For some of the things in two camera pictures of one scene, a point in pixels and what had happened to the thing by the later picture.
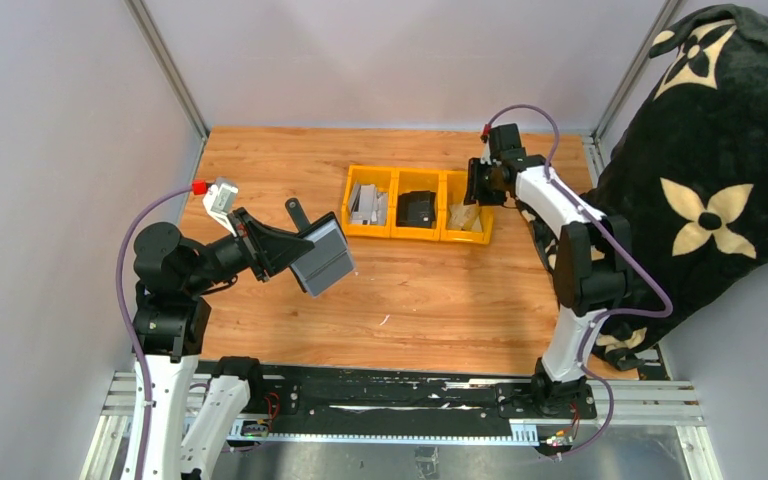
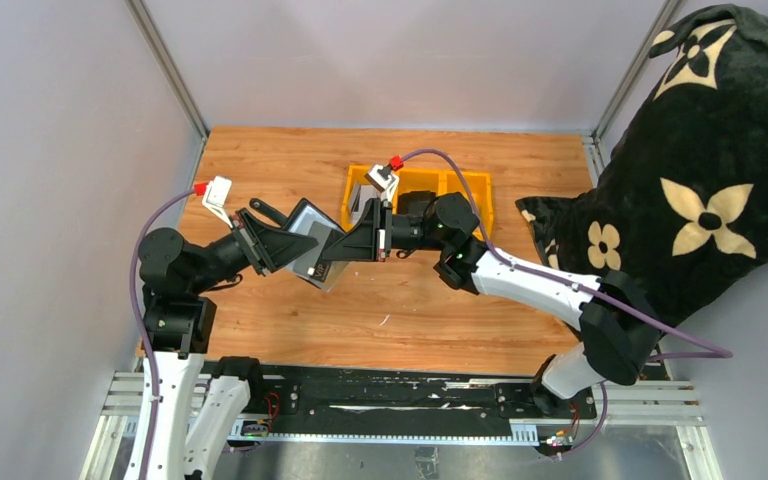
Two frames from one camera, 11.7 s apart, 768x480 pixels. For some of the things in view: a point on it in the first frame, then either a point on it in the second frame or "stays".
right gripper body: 482,184 -> 384,232
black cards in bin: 416,209 stays
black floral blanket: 712,178 stays
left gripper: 264,247 stays
